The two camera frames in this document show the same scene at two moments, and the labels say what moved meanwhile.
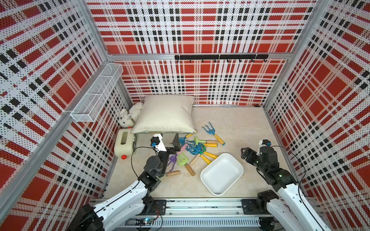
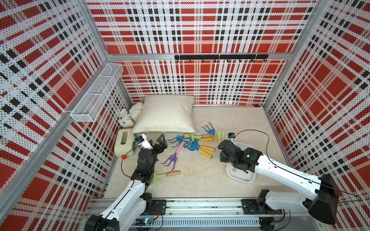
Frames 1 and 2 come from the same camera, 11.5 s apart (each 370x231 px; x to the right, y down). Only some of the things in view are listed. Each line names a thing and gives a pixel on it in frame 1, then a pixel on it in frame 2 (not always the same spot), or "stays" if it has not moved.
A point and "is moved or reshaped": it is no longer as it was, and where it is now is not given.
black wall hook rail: (223, 57) stays
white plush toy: (127, 117) stays
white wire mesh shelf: (95, 100) stays
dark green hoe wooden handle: (173, 173) stays
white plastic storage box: (221, 173) to (235, 174)
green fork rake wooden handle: (197, 141) to (192, 136)
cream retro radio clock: (125, 143) stays
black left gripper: (175, 144) to (162, 144)
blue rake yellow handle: (197, 149) is moved or reshaped
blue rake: (212, 131) stays
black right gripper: (248, 159) to (222, 158)
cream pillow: (165, 114) stays
